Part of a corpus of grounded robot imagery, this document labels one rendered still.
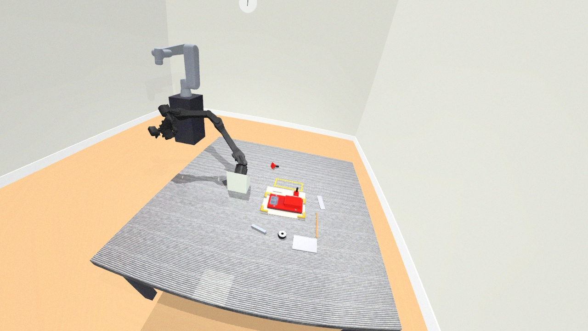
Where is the white flat rectangular sheet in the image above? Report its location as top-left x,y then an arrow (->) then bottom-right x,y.
292,235 -> 317,253

